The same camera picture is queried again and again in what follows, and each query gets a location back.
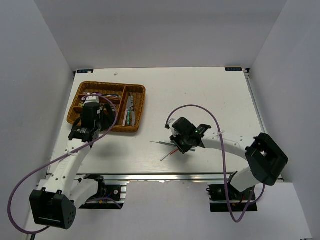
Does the left blue table sticker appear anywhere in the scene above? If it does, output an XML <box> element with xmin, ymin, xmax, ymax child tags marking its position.
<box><xmin>76</xmin><ymin>69</ymin><xmax>94</xmax><ymax>74</ymax></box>

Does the orange white chopstick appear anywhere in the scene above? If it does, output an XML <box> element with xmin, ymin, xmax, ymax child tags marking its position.
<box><xmin>160</xmin><ymin>148</ymin><xmax>179</xmax><ymax>162</ymax></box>

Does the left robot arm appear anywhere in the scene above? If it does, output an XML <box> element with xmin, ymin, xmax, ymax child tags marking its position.
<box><xmin>29</xmin><ymin>102</ymin><xmax>116</xmax><ymax>230</ymax></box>

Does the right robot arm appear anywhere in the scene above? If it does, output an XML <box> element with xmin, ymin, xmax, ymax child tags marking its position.
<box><xmin>165</xmin><ymin>117</ymin><xmax>289</xmax><ymax>200</ymax></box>

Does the knife with pink handle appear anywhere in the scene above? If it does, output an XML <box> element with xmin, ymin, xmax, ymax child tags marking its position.
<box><xmin>122</xmin><ymin>94</ymin><xmax>132</xmax><ymax>126</ymax></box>

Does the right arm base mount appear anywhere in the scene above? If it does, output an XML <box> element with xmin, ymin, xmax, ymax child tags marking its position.
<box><xmin>206</xmin><ymin>184</ymin><xmax>252</xmax><ymax>213</ymax></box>

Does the aluminium table rail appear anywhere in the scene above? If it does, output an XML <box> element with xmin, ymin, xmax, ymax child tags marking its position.
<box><xmin>243</xmin><ymin>69</ymin><xmax>289</xmax><ymax>186</ymax></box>

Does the blue table sticker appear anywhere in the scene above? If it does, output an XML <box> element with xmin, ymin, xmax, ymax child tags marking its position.
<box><xmin>224</xmin><ymin>67</ymin><xmax>243</xmax><ymax>72</ymax></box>
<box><xmin>76</xmin><ymin>69</ymin><xmax>94</xmax><ymax>74</ymax></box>

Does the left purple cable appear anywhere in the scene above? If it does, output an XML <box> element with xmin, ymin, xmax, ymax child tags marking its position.
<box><xmin>7</xmin><ymin>94</ymin><xmax>118</xmax><ymax>235</ymax></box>

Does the right blue table sticker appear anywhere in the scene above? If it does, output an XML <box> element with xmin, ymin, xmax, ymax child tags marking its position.
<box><xmin>224</xmin><ymin>67</ymin><xmax>243</xmax><ymax>72</ymax></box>

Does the purple bowl spoon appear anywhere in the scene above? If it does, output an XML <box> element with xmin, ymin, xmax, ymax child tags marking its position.
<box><xmin>101</xmin><ymin>94</ymin><xmax>122</xmax><ymax>99</ymax></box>

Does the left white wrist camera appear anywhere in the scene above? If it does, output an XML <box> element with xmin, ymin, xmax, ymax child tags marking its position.
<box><xmin>82</xmin><ymin>93</ymin><xmax>100</xmax><ymax>104</ymax></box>

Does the teal chopstick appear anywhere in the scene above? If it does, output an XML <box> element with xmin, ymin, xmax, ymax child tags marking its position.
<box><xmin>156</xmin><ymin>141</ymin><xmax>196</xmax><ymax>152</ymax></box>

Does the knife with green handle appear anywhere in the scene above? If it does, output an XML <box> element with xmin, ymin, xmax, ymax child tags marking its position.
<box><xmin>126</xmin><ymin>93</ymin><xmax>135</xmax><ymax>126</ymax></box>

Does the woven wicker cutlery basket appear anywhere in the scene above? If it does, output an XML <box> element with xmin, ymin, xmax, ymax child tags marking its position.
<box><xmin>66</xmin><ymin>81</ymin><xmax>146</xmax><ymax>133</ymax></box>

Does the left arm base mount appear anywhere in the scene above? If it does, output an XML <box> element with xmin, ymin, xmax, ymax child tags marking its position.
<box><xmin>78</xmin><ymin>174</ymin><xmax>127</xmax><ymax>210</ymax></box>

